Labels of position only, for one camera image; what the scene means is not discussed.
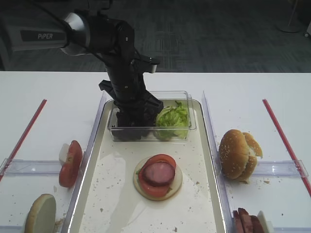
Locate upright meat slices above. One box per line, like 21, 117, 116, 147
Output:
233, 208, 264, 233

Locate purple cabbage pile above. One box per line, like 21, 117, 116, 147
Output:
112, 130, 149, 141

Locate sesame bun front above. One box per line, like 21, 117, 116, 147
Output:
219, 129, 249, 180

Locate lower left clear holder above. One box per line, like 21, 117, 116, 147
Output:
0, 226, 24, 233

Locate right clear vertical rail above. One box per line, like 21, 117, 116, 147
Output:
202, 92, 236, 233

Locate upper right clear holder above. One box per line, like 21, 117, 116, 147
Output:
252, 160, 309, 178

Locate lower right clear holder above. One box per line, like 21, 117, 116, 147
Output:
274, 227, 311, 233

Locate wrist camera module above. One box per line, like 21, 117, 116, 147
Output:
133, 54, 160, 73

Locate left red strip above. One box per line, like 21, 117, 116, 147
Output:
0, 99, 47, 181

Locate green lettuce head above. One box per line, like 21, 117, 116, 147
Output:
154, 101, 189, 141

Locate ham slice on bun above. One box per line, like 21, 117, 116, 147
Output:
142, 162, 175, 187

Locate clear holder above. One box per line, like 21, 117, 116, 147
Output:
0, 226, 24, 233
274, 227, 311, 233
252, 160, 309, 178
0, 159, 61, 176

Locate white metal tray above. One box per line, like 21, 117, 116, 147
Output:
63, 100, 226, 233

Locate white block behind meat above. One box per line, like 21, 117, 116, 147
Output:
257, 210, 275, 233

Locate clear plastic container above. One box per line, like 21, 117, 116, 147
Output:
107, 91, 196, 142

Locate right red strip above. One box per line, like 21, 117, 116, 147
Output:
262, 99, 311, 196

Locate sesame bun rear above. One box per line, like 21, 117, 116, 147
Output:
238, 133, 263, 183

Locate clear vertical rail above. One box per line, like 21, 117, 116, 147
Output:
60, 92, 106, 233
202, 92, 236, 233

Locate left clear vertical rail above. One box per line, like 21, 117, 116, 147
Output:
60, 92, 106, 233

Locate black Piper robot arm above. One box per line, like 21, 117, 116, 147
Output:
0, 9, 163, 127

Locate white stand base background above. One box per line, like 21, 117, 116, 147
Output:
276, 0, 301, 34

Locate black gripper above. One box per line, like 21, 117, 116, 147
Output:
99, 59, 163, 127

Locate red strip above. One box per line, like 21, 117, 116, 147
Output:
262, 99, 311, 196
0, 99, 47, 181

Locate upright bun half left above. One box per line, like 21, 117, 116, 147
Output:
24, 194, 56, 233

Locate upright tomato slices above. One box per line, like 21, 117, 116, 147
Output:
59, 140, 83, 188

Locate tomato slice on bun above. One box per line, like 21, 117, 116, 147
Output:
139, 154, 177, 197

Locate sesame bun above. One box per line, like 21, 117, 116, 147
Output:
219, 129, 249, 180
238, 133, 263, 183

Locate bottom bun on tray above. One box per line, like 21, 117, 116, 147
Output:
133, 157, 183, 201

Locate upper left clear holder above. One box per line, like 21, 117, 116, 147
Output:
0, 159, 61, 176

